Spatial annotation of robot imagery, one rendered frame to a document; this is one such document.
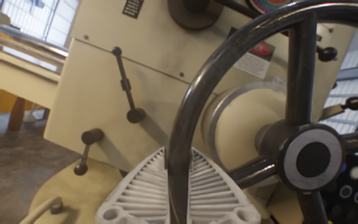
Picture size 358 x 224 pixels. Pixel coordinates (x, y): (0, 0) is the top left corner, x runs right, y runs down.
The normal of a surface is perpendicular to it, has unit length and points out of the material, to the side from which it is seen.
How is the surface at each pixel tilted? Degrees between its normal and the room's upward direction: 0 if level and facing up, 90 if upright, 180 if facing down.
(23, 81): 90
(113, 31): 90
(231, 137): 100
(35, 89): 90
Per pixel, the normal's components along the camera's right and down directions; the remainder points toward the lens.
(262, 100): -0.05, -0.41
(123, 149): 0.00, 0.10
